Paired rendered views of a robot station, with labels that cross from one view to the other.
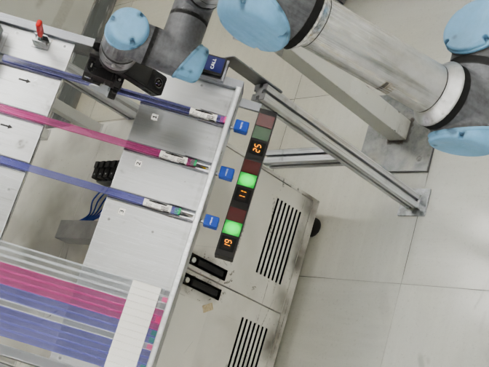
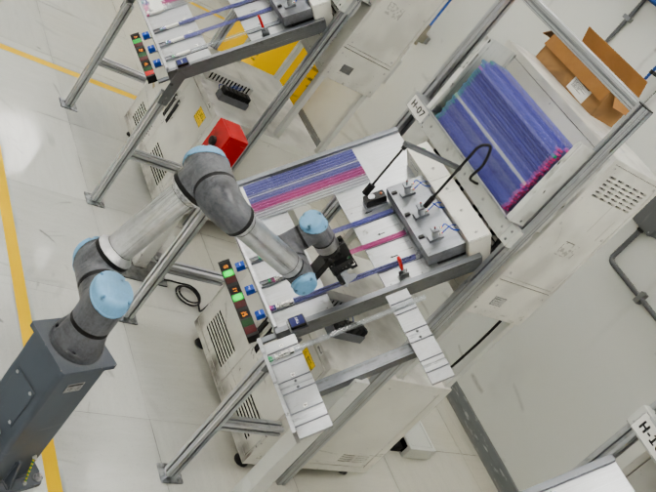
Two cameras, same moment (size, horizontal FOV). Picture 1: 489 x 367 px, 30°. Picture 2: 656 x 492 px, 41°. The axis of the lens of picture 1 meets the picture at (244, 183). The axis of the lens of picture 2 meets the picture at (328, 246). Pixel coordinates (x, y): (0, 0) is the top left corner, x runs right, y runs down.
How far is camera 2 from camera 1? 239 cm
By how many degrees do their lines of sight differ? 57
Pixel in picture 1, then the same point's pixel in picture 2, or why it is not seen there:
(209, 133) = (274, 300)
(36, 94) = (382, 255)
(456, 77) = (105, 245)
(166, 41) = (291, 234)
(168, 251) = not seen: hidden behind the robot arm
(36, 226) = (391, 322)
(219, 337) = (237, 327)
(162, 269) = not seen: hidden behind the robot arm
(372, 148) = not seen: outside the picture
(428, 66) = (121, 233)
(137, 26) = (306, 221)
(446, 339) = (100, 385)
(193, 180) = (265, 275)
